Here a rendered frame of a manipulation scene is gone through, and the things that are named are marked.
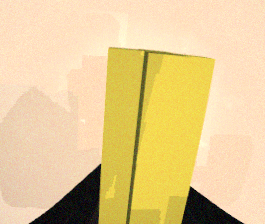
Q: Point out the yellow shaft through grey block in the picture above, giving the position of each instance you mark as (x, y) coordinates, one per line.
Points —
(154, 112)

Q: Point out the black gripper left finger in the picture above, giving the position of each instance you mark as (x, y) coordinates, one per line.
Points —
(79, 206)

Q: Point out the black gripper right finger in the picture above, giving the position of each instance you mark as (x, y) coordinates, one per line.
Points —
(200, 210)

